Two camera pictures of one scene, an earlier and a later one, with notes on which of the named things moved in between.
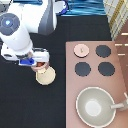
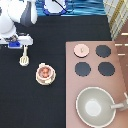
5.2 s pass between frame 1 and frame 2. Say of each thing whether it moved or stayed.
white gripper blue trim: moved
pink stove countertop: stayed
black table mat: stayed
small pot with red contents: moved
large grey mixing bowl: stayed
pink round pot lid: stayed
